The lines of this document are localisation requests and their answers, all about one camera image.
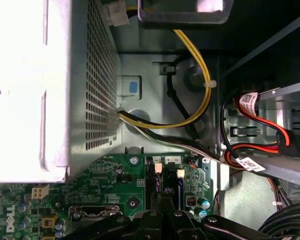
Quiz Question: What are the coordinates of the white barcode wire label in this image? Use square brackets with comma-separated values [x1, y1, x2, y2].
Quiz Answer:
[235, 156, 266, 173]
[239, 91, 260, 117]

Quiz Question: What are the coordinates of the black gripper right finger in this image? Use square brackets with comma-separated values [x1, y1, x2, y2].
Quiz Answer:
[164, 189, 273, 240]

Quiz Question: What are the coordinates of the white four-pin power socket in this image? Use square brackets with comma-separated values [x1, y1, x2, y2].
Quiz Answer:
[30, 184, 51, 200]

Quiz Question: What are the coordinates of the metal socket cover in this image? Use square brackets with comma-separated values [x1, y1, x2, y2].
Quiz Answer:
[68, 204, 124, 224]

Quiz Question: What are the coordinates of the RAM slot black clip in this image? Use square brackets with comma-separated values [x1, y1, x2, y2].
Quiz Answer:
[145, 156, 155, 211]
[164, 156, 177, 199]

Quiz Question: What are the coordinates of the green motherboard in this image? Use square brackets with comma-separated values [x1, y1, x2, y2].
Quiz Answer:
[0, 152, 214, 240]

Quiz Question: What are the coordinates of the white clip blue button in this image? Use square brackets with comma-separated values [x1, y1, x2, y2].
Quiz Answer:
[116, 74, 143, 100]

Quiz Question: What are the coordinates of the single black wire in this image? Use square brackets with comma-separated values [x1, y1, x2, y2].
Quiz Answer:
[164, 56, 201, 141]

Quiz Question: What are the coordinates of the black white wire bundle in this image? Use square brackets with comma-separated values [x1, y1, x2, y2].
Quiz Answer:
[118, 110, 226, 165]

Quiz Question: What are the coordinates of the grey power supply box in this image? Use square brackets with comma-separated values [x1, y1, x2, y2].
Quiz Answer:
[0, 0, 124, 185]

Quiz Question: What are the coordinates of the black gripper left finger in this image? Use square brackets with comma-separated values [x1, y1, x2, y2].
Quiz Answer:
[62, 193, 166, 240]

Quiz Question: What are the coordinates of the metal drive cage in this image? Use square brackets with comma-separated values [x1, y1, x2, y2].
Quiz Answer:
[216, 14, 300, 191]

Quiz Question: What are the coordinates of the yellow wire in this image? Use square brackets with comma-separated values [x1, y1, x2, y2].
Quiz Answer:
[118, 29, 213, 130]

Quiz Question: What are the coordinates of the red black power wire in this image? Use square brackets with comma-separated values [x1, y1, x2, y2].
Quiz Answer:
[220, 91, 300, 174]

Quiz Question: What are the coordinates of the thin metal locking lever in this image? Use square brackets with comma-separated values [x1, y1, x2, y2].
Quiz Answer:
[80, 210, 123, 217]

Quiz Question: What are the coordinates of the black PC case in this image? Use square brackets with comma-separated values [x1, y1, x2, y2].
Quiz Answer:
[0, 0, 300, 240]

